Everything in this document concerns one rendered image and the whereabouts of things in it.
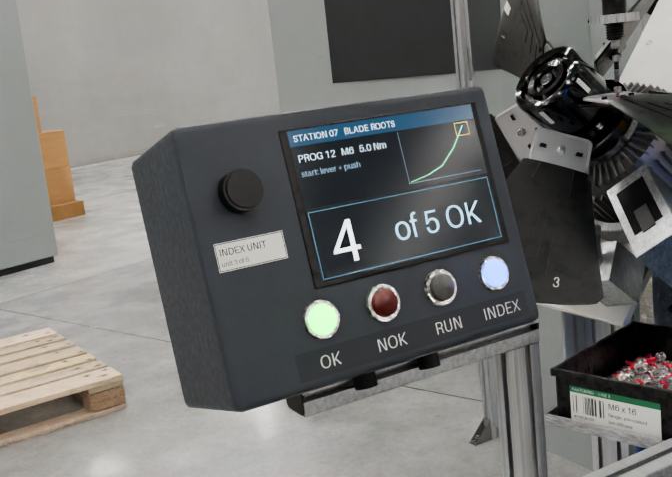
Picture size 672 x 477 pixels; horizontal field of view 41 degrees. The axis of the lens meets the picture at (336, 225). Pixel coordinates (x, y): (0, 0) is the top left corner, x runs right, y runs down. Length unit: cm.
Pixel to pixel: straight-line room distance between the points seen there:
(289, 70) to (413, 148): 363
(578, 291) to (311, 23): 305
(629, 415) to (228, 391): 65
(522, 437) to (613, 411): 33
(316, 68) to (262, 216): 359
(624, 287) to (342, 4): 281
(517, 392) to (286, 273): 29
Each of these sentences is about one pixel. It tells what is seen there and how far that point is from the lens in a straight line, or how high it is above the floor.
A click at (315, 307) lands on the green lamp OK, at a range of 60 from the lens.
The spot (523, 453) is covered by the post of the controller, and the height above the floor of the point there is 93.
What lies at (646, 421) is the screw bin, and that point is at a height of 84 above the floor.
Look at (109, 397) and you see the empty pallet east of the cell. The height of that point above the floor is 7.
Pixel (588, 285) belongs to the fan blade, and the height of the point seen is 94.
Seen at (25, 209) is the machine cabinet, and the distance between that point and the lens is 693.
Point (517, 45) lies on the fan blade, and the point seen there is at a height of 127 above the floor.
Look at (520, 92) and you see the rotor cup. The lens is 145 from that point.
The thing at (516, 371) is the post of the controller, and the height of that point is 101.
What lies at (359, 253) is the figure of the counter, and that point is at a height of 115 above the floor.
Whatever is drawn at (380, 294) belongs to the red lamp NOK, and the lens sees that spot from 62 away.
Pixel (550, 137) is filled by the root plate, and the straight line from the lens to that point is 142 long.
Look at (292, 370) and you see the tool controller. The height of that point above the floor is 109.
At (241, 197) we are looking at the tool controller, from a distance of 58.
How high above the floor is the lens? 129
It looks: 11 degrees down
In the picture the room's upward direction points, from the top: 6 degrees counter-clockwise
